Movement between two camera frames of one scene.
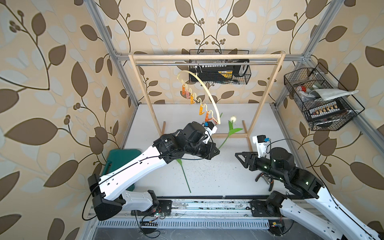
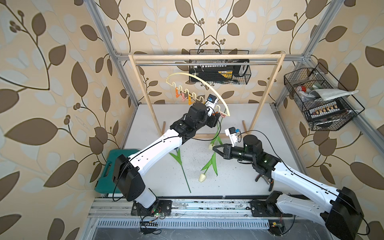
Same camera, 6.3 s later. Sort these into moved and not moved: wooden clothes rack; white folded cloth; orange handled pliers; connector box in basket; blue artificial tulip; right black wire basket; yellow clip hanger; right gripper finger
Moved: right gripper finger; yellow clip hanger
Not moved: white folded cloth; orange handled pliers; blue artificial tulip; right black wire basket; connector box in basket; wooden clothes rack
